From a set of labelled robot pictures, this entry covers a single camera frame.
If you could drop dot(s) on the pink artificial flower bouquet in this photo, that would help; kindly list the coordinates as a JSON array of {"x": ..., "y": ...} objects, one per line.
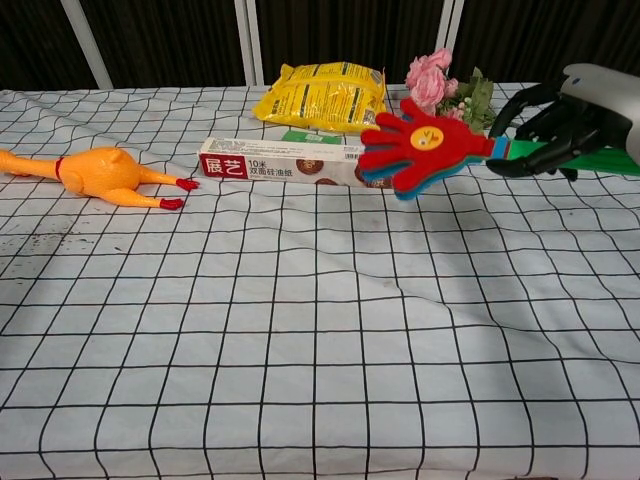
[{"x": 430, "y": 80}]

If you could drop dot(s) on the yellow snack bag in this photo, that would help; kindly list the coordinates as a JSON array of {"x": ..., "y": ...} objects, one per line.
[{"x": 325, "y": 97}]

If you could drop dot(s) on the dark pleated curtain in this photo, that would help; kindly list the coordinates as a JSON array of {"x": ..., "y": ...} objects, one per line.
[{"x": 170, "y": 40}]

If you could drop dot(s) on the white black-grid tablecloth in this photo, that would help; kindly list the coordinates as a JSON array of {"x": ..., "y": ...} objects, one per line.
[{"x": 280, "y": 340}]

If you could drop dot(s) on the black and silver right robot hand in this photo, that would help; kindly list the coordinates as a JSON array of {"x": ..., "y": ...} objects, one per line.
[{"x": 585, "y": 105}]

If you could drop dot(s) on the slanted white frame post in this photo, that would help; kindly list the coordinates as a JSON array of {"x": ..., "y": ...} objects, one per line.
[{"x": 87, "y": 45}]

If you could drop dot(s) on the red hand-shaped clapper toy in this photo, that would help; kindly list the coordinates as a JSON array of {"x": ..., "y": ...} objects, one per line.
[{"x": 430, "y": 145}]

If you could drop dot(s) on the green flat packet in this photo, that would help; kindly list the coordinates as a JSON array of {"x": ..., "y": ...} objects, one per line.
[{"x": 305, "y": 136}]

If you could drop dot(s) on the white baking paper box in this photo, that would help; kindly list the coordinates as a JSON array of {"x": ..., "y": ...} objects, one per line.
[{"x": 280, "y": 165}]

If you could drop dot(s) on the yellow rubber chicken toy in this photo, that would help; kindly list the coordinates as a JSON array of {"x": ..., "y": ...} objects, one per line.
[{"x": 100, "y": 172}]

